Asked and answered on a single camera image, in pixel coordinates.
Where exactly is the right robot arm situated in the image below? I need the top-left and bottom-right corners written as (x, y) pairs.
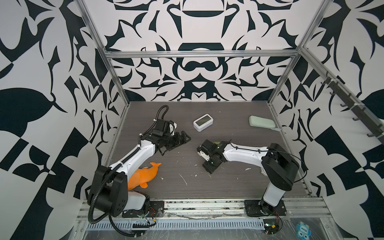
top-left (197, 140), bottom-right (300, 207)

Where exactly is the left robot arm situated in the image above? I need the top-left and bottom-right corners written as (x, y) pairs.
top-left (88, 131), bottom-right (191, 224)

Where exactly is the white digital clock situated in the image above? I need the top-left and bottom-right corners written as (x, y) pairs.
top-left (193, 114), bottom-right (214, 132)

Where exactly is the orange toy whale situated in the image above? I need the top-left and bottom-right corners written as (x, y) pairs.
top-left (128, 162), bottom-right (162, 191)

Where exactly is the pale green case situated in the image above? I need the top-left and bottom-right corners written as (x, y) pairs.
top-left (249, 116), bottom-right (281, 131)

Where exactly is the white oval plastic device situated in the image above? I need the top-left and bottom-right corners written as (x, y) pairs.
top-left (261, 167), bottom-right (268, 177)

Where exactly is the blue robot sticker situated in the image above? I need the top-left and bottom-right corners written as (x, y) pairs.
top-left (296, 222), bottom-right (312, 240)

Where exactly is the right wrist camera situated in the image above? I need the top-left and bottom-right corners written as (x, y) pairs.
top-left (198, 150), bottom-right (210, 161)

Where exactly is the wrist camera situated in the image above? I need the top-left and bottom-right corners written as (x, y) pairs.
top-left (165, 121), bottom-right (177, 136)
top-left (198, 150), bottom-right (210, 161)

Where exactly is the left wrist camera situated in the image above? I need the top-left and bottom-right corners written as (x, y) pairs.
top-left (165, 121), bottom-right (177, 136)

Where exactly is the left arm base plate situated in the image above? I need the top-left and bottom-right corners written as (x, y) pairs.
top-left (122, 200), bottom-right (165, 218)

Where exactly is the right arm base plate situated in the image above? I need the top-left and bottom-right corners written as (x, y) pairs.
top-left (244, 200), bottom-right (287, 218)

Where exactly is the white slotted cable duct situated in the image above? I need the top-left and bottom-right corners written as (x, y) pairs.
top-left (86, 219), bottom-right (265, 231)

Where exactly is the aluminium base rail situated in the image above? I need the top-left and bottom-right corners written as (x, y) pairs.
top-left (74, 197), bottom-right (331, 220)

